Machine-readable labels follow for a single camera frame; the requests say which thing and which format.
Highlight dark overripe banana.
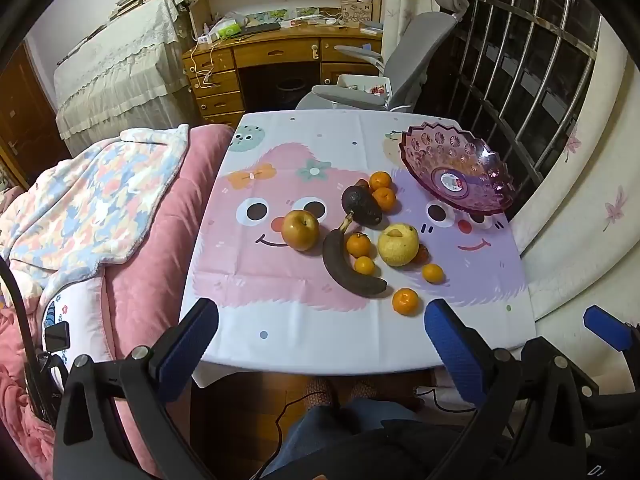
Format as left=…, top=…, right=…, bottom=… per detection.
left=322, top=212, right=387, bottom=298

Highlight red apple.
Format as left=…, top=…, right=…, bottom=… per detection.
left=280, top=209, right=320, bottom=252

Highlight dark avocado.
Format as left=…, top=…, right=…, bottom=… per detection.
left=341, top=185, right=383, bottom=228

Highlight wooden door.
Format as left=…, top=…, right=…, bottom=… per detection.
left=1, top=44, right=70, bottom=185

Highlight grey office chair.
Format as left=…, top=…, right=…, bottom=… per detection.
left=297, top=0, right=469, bottom=113

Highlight tangerine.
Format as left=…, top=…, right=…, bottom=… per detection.
left=345, top=232, right=371, bottom=258
left=354, top=256, right=376, bottom=276
left=422, top=263, right=446, bottom=285
left=392, top=288, right=421, bottom=316
left=372, top=188, right=396, bottom=214
left=369, top=171, right=393, bottom=192

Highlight white butterfly curtain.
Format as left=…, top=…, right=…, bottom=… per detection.
left=511, top=22, right=639, bottom=393

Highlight metal window bars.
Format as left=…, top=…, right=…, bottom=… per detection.
left=416, top=0, right=601, bottom=217

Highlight wooden desk with drawers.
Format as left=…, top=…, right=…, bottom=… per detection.
left=182, top=25, right=382, bottom=127

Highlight pink bed quilt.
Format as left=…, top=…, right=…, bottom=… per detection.
left=1, top=125, right=232, bottom=479

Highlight small reddish fruit behind pear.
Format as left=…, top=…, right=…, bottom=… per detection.
left=412, top=244, right=430, bottom=266

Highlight lace covered piano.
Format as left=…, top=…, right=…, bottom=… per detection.
left=54, top=0, right=200, bottom=156

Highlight cartoon printed tablecloth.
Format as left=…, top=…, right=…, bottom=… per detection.
left=178, top=108, right=538, bottom=376

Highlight black cable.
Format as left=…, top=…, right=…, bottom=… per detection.
left=0, top=257, right=68, bottom=426

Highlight pastel patterned blanket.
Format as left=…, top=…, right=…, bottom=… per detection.
left=1, top=124, right=190, bottom=292

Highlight pink glass fruit bowl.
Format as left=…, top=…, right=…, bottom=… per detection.
left=399, top=122, right=516, bottom=216

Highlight tangerine top back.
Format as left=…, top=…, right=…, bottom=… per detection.
left=369, top=171, right=393, bottom=192

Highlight yellow pear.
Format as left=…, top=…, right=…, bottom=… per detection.
left=378, top=223, right=420, bottom=268

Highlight small brown passion fruit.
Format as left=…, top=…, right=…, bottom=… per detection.
left=356, top=179, right=370, bottom=192

